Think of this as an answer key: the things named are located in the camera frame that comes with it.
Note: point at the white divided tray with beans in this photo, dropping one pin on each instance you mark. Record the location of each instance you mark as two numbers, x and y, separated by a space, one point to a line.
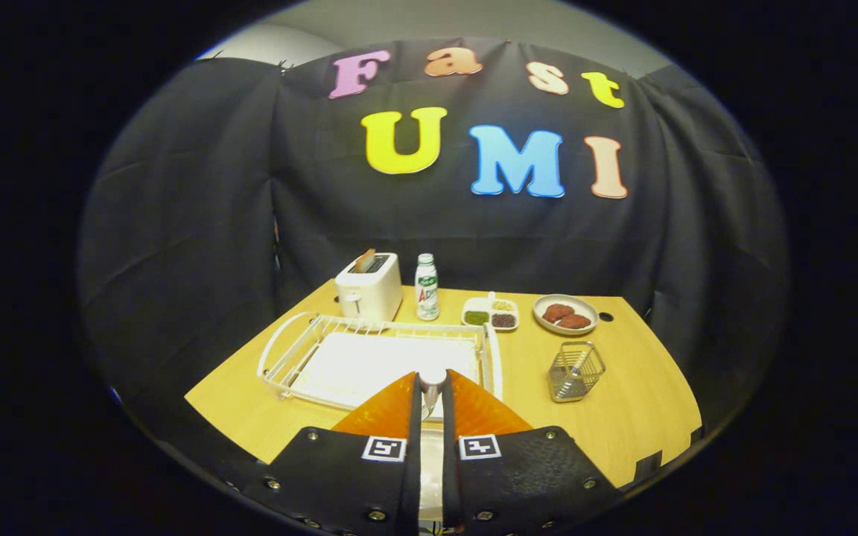
490 313

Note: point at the red patty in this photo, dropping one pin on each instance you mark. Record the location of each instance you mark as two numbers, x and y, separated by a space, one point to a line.
557 312
575 321

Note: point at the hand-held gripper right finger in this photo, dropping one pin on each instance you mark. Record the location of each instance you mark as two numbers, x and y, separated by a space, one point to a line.
449 417

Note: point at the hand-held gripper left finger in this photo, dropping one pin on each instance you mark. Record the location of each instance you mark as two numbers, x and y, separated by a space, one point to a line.
414 417

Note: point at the black table bracket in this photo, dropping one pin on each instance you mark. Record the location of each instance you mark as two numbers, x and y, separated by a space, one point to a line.
649 465

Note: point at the black backdrop cloth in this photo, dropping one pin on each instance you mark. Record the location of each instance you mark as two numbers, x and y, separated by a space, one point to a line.
176 223

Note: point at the beige plate with red patties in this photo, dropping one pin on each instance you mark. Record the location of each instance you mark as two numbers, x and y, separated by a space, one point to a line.
585 307

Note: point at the white bottle with green label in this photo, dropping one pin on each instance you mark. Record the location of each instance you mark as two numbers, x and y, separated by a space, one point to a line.
427 290

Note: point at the white toaster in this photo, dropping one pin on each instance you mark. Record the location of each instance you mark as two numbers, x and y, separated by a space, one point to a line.
369 294

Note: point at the toast slice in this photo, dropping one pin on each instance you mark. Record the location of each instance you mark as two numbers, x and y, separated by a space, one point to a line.
364 260

